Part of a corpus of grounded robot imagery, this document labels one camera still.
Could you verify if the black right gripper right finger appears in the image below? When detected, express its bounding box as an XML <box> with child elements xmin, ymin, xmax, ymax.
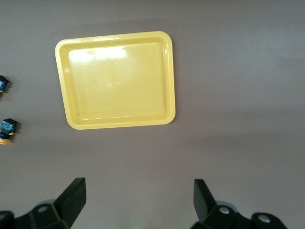
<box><xmin>190</xmin><ymin>178</ymin><xmax>292</xmax><ymax>229</ymax></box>

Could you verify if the yellow plastic tray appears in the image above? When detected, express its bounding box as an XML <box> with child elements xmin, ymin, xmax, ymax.
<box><xmin>54</xmin><ymin>31</ymin><xmax>176</xmax><ymax>131</ymax></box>

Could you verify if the brown table cover cloth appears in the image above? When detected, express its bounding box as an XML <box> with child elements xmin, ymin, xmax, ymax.
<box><xmin>0</xmin><ymin>0</ymin><xmax>305</xmax><ymax>229</ymax></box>

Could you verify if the yellow push button switch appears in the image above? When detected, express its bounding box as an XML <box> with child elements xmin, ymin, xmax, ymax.
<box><xmin>0</xmin><ymin>118</ymin><xmax>20</xmax><ymax>146</ymax></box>
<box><xmin>0</xmin><ymin>75</ymin><xmax>11</xmax><ymax>94</ymax></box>

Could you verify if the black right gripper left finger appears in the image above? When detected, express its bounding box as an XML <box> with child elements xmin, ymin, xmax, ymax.
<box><xmin>0</xmin><ymin>177</ymin><xmax>87</xmax><ymax>229</ymax></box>

